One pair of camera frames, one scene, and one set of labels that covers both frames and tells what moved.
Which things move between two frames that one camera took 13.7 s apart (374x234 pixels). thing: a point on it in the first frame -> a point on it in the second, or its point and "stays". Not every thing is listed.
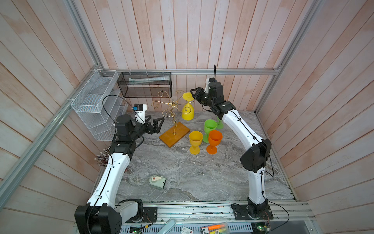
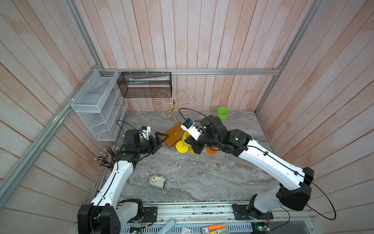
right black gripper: (197, 95) -> (190, 140)
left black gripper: (157, 128) -> (156, 146)
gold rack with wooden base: (180, 130) stays
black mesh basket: (145, 84) stays
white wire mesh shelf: (100, 103) stays
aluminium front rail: (291, 212) stays
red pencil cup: (103, 157) stays
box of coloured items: (215, 229) stays
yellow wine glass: (187, 112) -> (181, 146)
